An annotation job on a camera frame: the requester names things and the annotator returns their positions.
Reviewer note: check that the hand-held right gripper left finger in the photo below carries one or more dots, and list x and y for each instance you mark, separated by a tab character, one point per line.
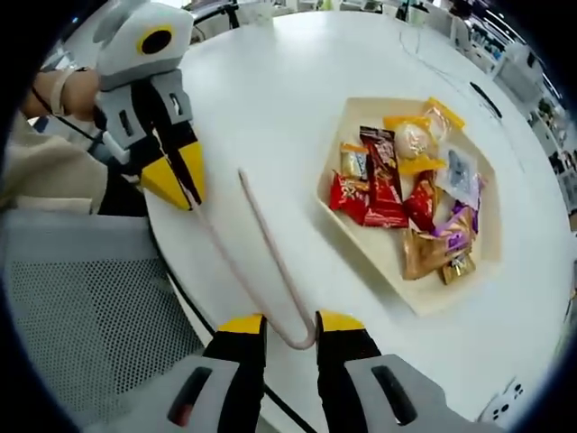
239	361

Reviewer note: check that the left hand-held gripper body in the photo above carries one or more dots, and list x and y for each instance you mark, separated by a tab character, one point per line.
144	40

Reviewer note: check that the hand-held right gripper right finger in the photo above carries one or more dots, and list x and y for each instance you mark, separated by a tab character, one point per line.
338	356

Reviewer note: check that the pink food tongs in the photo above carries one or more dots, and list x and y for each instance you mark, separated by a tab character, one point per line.
269	234

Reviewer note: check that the purple brown food packet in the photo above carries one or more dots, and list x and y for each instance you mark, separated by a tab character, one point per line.
426	252

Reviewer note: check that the small brown food candy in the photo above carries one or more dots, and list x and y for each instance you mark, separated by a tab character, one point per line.
457	269

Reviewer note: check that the beige hexagonal container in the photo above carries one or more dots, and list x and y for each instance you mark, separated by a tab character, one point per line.
342	135

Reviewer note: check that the red food candy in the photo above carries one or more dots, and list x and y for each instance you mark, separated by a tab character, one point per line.
421	203

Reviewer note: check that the red brown food packet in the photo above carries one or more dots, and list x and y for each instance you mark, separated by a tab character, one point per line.
383	180

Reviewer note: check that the gold blue food packet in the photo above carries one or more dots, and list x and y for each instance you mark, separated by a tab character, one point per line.
354	160

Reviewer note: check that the purple food candy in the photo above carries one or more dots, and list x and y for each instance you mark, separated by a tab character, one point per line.
469	198

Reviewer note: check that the person's left hand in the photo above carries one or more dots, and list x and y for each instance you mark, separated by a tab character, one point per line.
76	97

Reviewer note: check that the operator in beige shirt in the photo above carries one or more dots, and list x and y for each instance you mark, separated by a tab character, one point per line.
45	171

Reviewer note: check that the white controller with black dots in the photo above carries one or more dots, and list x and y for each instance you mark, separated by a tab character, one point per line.
505	403

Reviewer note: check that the white cup with dark lid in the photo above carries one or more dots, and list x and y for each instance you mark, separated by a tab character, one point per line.
418	14

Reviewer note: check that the white mesh office chair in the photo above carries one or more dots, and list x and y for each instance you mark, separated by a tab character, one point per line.
460	24

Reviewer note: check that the black oblong device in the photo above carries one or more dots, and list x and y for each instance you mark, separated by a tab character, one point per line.
486	100

